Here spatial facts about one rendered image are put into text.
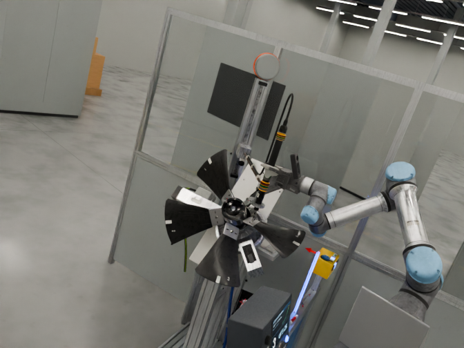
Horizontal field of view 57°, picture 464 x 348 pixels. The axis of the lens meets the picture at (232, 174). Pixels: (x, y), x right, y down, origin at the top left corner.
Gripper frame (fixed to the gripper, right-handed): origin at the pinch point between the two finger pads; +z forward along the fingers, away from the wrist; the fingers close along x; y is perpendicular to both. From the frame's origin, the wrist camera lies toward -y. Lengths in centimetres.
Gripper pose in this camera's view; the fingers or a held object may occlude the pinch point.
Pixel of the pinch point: (265, 163)
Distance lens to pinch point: 200.2
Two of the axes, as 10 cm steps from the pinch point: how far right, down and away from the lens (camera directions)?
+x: 4.4, -1.4, 8.9
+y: -2.8, 9.2, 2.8
